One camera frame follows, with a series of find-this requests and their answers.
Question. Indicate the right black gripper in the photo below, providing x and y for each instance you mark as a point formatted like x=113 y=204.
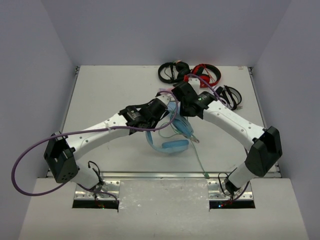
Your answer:
x=182 y=111

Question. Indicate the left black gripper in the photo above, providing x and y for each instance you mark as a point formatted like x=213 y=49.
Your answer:
x=157 y=108

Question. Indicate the light blue headphones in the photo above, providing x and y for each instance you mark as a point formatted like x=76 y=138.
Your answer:
x=180 y=126

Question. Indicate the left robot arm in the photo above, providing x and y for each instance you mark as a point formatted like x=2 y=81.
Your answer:
x=63 y=152

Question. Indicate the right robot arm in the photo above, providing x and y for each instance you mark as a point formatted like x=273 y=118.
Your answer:
x=263 y=144

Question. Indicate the pink cat ear headphones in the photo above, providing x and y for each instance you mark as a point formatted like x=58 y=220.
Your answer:
x=165 y=91

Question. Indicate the red headphones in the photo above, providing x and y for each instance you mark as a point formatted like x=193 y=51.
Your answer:
x=209 y=73

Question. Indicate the white black striped headphones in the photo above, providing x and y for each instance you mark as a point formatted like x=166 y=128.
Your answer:
x=230 y=96

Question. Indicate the black headset with microphone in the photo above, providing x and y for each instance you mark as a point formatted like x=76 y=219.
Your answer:
x=173 y=72

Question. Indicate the aluminium table rail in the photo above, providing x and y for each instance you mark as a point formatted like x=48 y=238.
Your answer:
x=140 y=174

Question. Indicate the left metal mounting bracket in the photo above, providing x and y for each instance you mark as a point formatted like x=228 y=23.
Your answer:
x=110 y=186

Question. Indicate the metal mounting bracket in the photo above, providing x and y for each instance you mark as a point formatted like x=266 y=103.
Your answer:
x=110 y=186
x=217 y=191

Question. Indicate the right metal mounting bracket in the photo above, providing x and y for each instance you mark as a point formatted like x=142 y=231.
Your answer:
x=217 y=191

